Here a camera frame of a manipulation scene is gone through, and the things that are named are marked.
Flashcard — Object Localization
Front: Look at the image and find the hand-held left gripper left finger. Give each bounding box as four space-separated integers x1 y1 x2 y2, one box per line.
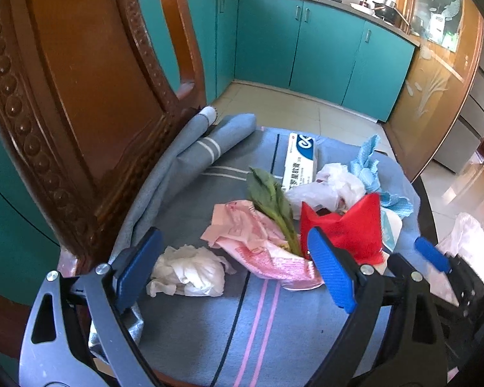
19 227 164 387

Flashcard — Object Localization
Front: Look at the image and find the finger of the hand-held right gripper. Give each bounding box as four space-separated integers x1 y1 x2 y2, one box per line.
387 253 418 281
415 236 484 311

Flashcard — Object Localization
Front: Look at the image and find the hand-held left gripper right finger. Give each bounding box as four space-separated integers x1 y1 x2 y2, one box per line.
307 226 448 387

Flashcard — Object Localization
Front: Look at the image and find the white mesh wastebasket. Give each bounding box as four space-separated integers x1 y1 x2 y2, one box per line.
433 212 484 307

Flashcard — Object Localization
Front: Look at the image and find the white tissue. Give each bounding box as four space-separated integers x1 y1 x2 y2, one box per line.
146 245 237 297

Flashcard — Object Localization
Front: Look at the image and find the pink plastic bag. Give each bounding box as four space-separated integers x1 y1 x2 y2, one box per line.
201 199 325 292

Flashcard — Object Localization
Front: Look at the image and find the white plastic bag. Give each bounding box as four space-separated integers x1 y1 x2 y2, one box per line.
286 163 366 212

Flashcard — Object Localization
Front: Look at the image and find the green vegetable leaf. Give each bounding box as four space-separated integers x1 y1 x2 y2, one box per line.
247 168 303 256

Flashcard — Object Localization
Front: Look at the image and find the blue paper towel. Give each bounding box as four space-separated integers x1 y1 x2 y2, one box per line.
350 134 414 218

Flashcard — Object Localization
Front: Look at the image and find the white and blue carton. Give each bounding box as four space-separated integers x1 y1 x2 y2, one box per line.
282 132 320 192

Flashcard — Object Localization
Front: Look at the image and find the blue striped cloth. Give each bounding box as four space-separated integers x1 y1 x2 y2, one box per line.
89 107 422 387

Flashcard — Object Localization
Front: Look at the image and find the grey refrigerator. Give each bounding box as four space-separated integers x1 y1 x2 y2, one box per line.
433 28 484 174

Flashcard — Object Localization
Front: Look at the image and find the wooden framed glass door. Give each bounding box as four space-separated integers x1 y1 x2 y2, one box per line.
387 0 484 182

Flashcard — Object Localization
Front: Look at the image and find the carved wooden chair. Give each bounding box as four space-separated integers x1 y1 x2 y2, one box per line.
0 0 438 387

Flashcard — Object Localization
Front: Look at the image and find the black frying pan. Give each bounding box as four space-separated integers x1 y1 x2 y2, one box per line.
373 0 412 29

